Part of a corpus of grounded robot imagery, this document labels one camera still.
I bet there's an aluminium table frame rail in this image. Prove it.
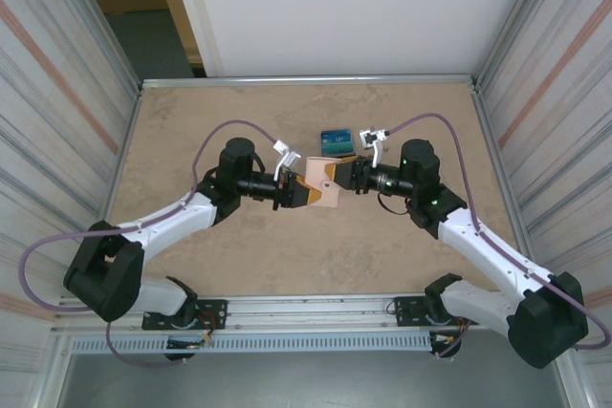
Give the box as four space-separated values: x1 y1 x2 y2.
141 74 479 90

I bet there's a small circuit board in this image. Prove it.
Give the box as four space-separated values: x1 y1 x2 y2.
165 336 214 350

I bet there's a grey metal shelf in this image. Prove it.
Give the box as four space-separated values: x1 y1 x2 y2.
56 353 575 408

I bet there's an aluminium frame post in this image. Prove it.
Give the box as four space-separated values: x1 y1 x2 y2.
66 0 144 98
470 0 563 94

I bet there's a beige leather card holder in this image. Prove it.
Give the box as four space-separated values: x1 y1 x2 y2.
304 156 344 207

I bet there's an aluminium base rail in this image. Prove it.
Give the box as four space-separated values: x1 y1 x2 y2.
55 293 487 333

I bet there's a white door frame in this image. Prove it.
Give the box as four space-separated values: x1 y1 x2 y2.
164 0 225 78

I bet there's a translucent corrugated side panel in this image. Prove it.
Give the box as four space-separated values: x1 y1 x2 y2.
472 0 612 408
0 0 142 408

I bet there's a grey slotted cable duct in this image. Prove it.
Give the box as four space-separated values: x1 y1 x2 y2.
70 333 431 354

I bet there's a clear plastic card box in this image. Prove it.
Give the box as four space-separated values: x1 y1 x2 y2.
317 127 359 160

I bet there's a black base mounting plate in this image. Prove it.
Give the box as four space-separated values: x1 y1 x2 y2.
142 299 229 332
392 296 474 329

